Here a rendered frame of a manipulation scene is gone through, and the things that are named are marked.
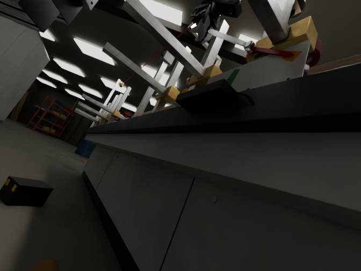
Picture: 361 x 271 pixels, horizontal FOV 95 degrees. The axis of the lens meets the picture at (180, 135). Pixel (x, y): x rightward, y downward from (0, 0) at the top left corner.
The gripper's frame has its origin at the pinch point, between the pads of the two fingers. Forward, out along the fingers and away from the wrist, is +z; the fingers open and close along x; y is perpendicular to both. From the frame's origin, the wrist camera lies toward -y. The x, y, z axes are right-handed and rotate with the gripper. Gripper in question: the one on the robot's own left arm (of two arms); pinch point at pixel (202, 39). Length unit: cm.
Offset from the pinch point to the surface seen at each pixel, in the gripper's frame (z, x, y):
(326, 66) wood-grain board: 4.4, -11.3, -34.0
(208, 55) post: -0.3, -7.0, 0.6
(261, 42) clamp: 7.6, 1.5, -20.4
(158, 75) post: -11, -26, 48
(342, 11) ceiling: -242, -171, -45
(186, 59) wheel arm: 11.3, 2.7, 0.1
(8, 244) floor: 93, -3, 53
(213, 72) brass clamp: 10.5, -4.3, -6.1
